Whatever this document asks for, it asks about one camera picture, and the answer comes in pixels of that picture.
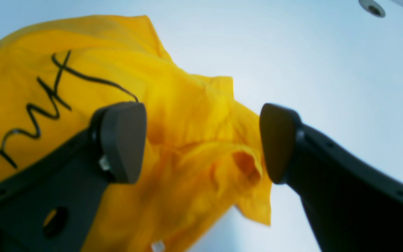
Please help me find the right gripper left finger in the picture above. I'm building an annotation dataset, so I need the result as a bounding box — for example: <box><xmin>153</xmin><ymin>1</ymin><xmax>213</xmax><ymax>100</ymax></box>
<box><xmin>0</xmin><ymin>102</ymin><xmax>147</xmax><ymax>252</ymax></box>

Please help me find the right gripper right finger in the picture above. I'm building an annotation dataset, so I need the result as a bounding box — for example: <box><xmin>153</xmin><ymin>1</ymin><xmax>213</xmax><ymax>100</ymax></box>
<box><xmin>260</xmin><ymin>103</ymin><xmax>403</xmax><ymax>252</ymax></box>

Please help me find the yellow Smile T-shirt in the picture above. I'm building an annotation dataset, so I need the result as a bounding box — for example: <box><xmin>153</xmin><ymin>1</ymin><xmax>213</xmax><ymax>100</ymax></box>
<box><xmin>0</xmin><ymin>15</ymin><xmax>271</xmax><ymax>252</ymax></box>

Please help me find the right table grommet hole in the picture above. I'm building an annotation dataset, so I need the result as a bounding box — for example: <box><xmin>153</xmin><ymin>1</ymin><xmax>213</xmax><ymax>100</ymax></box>
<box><xmin>358</xmin><ymin>0</ymin><xmax>386</xmax><ymax>19</ymax></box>

